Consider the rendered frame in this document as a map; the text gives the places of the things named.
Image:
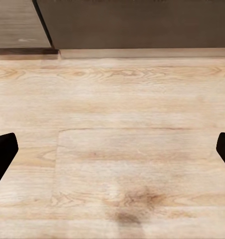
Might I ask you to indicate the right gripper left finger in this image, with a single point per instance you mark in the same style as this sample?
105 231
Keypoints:
8 151

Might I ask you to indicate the dishwasher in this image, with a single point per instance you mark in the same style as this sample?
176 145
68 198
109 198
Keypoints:
22 26

